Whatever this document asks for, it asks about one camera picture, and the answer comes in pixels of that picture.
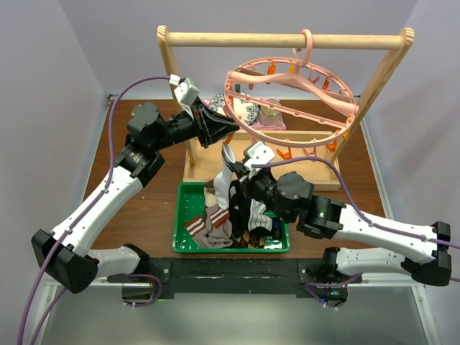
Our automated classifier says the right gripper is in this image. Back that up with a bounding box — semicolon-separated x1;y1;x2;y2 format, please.
230;161;292;222

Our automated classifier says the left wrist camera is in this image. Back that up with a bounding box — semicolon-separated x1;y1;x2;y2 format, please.
169;74;200;106

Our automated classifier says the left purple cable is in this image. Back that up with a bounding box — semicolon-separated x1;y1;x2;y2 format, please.
15;73;180;345

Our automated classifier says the pink round clip hanger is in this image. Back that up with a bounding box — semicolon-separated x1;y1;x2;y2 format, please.
223;29;359;148

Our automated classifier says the floral ceramic plate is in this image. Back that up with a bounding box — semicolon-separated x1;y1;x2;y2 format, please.
208;93;259;126

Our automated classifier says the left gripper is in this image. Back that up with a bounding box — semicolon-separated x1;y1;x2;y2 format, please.
152;96;239;152

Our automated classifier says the wooden hanging rack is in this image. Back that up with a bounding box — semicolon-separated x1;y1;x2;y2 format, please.
157;25;415;191

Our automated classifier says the pink cloth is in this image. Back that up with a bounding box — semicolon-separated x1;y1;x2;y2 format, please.
203;93;286;130

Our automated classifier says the orange clothespin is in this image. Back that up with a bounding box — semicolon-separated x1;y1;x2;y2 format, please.
276;147;293;160
225;134;234;144

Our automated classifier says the green plastic tray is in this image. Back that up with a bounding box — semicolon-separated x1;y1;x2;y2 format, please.
171;181;291;254

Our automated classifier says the grey sock with red stripes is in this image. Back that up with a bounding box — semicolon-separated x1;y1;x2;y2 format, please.
185;205;233;249

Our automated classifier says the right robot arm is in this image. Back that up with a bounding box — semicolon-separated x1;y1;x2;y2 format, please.
229;162;453;286

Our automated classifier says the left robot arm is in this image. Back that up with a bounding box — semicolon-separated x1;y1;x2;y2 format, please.
32;100;239;294

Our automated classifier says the brown and cream sock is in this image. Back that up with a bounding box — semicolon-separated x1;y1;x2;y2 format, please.
203;180;217;207

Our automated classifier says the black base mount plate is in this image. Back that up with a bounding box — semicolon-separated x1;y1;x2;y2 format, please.
106;256;363;300

